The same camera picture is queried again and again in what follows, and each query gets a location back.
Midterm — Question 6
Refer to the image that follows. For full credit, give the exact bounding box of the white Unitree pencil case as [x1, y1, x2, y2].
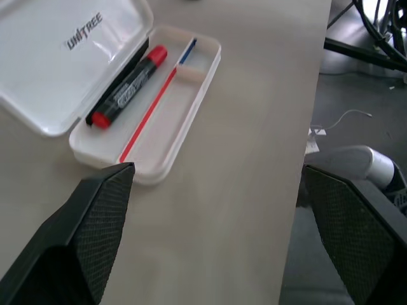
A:
[0, 0, 223, 187]

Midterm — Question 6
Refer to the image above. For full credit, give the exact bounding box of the thin black rod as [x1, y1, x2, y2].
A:
[326, 0, 355, 30]

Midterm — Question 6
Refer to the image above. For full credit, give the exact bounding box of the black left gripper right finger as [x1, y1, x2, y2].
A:
[303, 164, 407, 305]

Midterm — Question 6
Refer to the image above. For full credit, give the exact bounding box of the white paper tag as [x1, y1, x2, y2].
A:
[305, 125, 328, 157]

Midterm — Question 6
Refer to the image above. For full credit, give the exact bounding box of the black metal stand leg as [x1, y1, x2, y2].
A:
[323, 37, 407, 74]

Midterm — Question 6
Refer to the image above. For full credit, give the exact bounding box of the black marker with red cap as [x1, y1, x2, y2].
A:
[91, 44, 169, 130]

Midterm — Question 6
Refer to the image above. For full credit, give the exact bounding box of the black cable bundle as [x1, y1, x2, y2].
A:
[351, 0, 407, 66]

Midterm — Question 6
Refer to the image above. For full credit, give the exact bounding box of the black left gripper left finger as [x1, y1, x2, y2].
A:
[0, 161, 136, 305]

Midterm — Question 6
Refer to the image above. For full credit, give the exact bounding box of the thin white cable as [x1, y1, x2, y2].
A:
[326, 109, 373, 131]

